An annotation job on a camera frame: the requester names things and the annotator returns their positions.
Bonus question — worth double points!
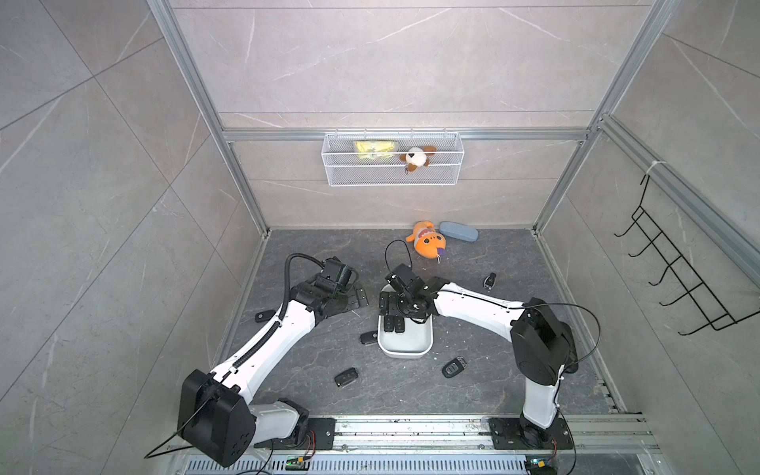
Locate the white storage box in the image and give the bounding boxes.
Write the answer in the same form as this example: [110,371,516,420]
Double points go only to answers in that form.
[377,314,433,359]

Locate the black silver car key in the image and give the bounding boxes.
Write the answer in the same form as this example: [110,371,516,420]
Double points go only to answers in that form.
[441,356,467,379]

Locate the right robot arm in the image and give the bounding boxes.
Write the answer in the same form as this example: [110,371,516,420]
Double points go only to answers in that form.
[377,263,581,447]

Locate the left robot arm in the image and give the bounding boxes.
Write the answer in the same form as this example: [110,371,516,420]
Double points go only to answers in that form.
[175,253,367,467]

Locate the black silver Mercedes key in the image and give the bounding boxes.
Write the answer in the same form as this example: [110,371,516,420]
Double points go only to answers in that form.
[483,272,497,290]

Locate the orange plush toy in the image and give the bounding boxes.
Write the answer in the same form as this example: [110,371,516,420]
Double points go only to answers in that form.
[406,221,447,260]

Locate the blue glasses case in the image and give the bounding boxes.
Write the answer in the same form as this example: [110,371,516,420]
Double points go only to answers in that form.
[439,222,479,243]

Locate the brown white plush dog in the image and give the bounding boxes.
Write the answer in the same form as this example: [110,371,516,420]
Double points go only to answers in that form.
[400,146,437,173]

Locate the yellow packet in basket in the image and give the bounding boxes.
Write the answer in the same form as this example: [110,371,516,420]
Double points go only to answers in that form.
[353,141,398,160]

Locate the white wire wall basket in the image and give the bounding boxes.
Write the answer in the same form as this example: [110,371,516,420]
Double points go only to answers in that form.
[321,132,465,187]

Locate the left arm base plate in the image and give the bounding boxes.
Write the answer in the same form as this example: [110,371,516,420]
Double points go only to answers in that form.
[253,418,336,453]

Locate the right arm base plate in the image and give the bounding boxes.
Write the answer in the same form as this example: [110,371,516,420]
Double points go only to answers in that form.
[487,415,575,450]

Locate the aluminium mounting rail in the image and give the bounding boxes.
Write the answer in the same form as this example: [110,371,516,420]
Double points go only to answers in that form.
[164,414,663,457]

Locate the black wall hook rack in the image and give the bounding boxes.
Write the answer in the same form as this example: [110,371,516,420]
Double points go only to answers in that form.
[614,174,759,336]

